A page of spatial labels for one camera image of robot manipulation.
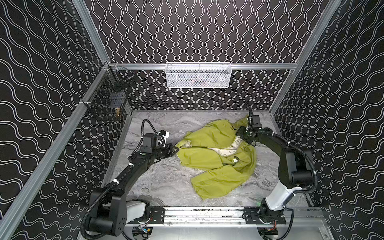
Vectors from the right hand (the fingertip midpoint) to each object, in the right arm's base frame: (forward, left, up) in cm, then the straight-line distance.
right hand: (240, 134), depth 97 cm
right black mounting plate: (-46, -2, -1) cm, 46 cm away
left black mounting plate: (-46, +47, -5) cm, 66 cm away
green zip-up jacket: (-17, +15, -2) cm, 23 cm away
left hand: (-17, +36, +8) cm, 40 cm away
